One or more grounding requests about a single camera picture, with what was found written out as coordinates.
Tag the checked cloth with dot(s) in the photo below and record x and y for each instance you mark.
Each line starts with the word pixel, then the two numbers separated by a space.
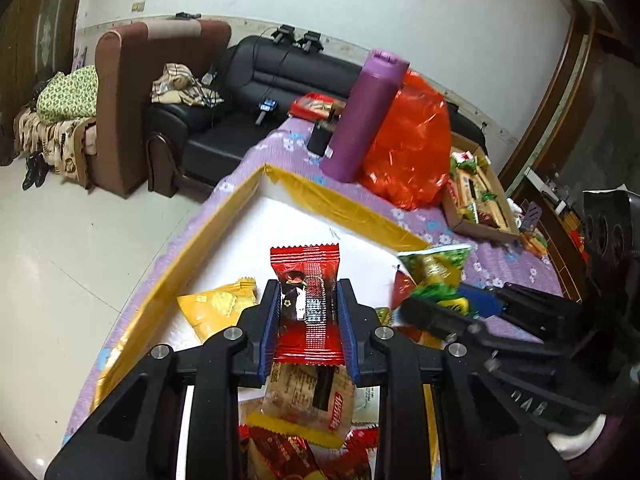
pixel 180 85

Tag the purple bottle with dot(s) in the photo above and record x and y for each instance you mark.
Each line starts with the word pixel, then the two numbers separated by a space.
pixel 365 115

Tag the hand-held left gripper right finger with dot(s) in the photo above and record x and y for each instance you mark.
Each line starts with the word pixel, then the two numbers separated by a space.
pixel 346 332

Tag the red and black snack packet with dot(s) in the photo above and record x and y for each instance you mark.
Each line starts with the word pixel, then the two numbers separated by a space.
pixel 310 270

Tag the row of wrapped snack bars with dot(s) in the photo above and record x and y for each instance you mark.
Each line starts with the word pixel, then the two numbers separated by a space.
pixel 475 195

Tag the wooden door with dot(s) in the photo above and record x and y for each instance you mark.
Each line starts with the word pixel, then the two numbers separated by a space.
pixel 35 50

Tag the purple floral tablecloth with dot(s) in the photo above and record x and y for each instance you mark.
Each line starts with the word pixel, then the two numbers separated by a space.
pixel 350 195

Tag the cardboard box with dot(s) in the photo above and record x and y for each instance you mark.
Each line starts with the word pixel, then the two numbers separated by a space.
pixel 492 232

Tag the red plastic bag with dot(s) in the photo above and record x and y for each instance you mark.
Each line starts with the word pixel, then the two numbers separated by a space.
pixel 410 150

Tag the white box with yellow rim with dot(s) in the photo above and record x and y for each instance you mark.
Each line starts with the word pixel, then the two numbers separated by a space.
pixel 310 220

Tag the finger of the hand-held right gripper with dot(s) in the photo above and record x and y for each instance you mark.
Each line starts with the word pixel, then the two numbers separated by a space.
pixel 530 310
pixel 435 317

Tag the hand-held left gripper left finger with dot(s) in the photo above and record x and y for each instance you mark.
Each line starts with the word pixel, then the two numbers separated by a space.
pixel 267 332

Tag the green patterned cushion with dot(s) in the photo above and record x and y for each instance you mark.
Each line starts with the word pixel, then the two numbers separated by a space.
pixel 67 92

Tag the clear cracker packet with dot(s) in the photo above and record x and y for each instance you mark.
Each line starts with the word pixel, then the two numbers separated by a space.
pixel 305 395

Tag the yellow edged snack packet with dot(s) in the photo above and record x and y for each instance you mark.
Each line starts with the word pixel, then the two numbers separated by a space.
pixel 290 427

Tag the red snack package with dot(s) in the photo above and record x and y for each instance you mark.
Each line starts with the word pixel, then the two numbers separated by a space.
pixel 315 106

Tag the black leather sofa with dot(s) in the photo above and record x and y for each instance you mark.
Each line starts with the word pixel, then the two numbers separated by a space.
pixel 225 130

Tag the black shoes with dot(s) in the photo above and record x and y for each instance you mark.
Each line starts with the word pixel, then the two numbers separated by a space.
pixel 36 172

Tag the person's right hand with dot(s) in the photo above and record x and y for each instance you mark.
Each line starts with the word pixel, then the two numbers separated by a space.
pixel 575 437

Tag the brown armchair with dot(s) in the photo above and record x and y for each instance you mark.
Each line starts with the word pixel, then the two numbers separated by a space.
pixel 125 110

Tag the blue and black device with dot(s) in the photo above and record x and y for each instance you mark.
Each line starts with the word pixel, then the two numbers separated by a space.
pixel 265 111

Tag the wall socket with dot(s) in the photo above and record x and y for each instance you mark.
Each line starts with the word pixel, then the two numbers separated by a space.
pixel 138 7

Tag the beige patterned blanket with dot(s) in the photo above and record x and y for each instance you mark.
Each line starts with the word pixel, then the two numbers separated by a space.
pixel 55 145

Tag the heap of red snack packets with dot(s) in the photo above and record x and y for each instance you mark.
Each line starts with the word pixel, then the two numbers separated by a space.
pixel 300 460

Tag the white power strip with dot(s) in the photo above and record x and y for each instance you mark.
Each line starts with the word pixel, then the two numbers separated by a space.
pixel 547 187

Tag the green snack packet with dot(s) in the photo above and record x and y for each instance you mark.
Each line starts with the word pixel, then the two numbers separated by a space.
pixel 440 270

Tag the small black device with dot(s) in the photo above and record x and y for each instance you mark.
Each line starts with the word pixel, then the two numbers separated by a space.
pixel 320 139

